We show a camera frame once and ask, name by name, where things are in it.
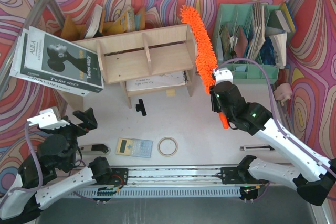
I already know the orange microfiber duster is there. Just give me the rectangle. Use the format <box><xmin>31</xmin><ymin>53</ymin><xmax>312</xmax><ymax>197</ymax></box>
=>
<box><xmin>180</xmin><ymin>5</ymin><xmax>229</xmax><ymax>130</ymax></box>

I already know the beige and blue calculator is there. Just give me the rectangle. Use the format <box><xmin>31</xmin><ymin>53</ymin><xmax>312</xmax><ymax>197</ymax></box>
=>
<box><xmin>115</xmin><ymin>138</ymin><xmax>153</xmax><ymax>158</ymax></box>

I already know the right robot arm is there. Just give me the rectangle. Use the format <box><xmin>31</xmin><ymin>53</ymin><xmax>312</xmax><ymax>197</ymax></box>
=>
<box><xmin>210</xmin><ymin>81</ymin><xmax>335</xmax><ymax>206</ymax></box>

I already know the wooden bookshelf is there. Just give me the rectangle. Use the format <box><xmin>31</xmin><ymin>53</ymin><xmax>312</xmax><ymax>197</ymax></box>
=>
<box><xmin>75</xmin><ymin>24</ymin><xmax>198</xmax><ymax>107</ymax></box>

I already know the spiral notebook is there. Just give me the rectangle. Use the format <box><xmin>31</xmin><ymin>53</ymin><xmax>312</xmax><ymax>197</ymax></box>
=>
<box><xmin>126</xmin><ymin>71</ymin><xmax>188</xmax><ymax>92</ymax></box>

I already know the black binder clip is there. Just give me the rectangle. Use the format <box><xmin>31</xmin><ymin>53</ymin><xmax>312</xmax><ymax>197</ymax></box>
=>
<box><xmin>135</xmin><ymin>99</ymin><xmax>147</xmax><ymax>116</ymax></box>

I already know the yellow sticky note pad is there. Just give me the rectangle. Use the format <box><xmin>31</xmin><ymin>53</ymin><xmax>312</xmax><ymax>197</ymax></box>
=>
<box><xmin>166</xmin><ymin>89</ymin><xmax>176</xmax><ymax>97</ymax></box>

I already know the pink piggy figurine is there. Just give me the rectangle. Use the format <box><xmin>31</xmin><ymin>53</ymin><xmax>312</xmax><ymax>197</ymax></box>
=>
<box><xmin>274</xmin><ymin>83</ymin><xmax>292</xmax><ymax>106</ymax></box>

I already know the mint green desk organizer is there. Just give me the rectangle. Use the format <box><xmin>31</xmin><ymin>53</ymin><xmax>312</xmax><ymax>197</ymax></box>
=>
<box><xmin>212</xmin><ymin>4</ymin><xmax>280</xmax><ymax>84</ymax></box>

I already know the Twins story book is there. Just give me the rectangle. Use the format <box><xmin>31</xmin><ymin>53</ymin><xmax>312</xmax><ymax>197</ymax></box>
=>
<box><xmin>20</xmin><ymin>26</ymin><xmax>104</xmax><ymax>93</ymax></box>

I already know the black marker pen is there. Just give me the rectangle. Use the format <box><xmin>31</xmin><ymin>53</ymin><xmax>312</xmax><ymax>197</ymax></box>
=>
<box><xmin>239</xmin><ymin>145</ymin><xmax>275</xmax><ymax>151</ymax></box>

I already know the white Chokladfabriken book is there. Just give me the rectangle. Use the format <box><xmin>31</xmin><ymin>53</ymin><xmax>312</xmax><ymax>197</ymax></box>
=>
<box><xmin>9</xmin><ymin>28</ymin><xmax>89</xmax><ymax>97</ymax></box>

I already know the clear tape roll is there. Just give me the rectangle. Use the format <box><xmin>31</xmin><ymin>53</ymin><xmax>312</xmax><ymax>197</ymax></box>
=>
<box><xmin>157</xmin><ymin>137</ymin><xmax>178</xmax><ymax>157</ymax></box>

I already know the yellow file rack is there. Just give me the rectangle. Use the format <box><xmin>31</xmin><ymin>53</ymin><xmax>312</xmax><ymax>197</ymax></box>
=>
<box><xmin>60</xmin><ymin>6</ymin><xmax>145</xmax><ymax>41</ymax></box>

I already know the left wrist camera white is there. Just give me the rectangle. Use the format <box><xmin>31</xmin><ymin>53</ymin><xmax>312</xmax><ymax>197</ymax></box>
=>
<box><xmin>27</xmin><ymin>106</ymin><xmax>70</xmax><ymax>130</ymax></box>

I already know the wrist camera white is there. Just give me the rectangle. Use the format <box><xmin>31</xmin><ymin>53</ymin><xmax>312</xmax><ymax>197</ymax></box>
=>
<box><xmin>213</xmin><ymin>68</ymin><xmax>233</xmax><ymax>85</ymax></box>
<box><xmin>27</xmin><ymin>106</ymin><xmax>70</xmax><ymax>130</ymax></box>

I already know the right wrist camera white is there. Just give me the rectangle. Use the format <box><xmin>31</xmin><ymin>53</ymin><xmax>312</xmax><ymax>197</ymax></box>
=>
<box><xmin>213</xmin><ymin>68</ymin><xmax>233</xmax><ymax>85</ymax></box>

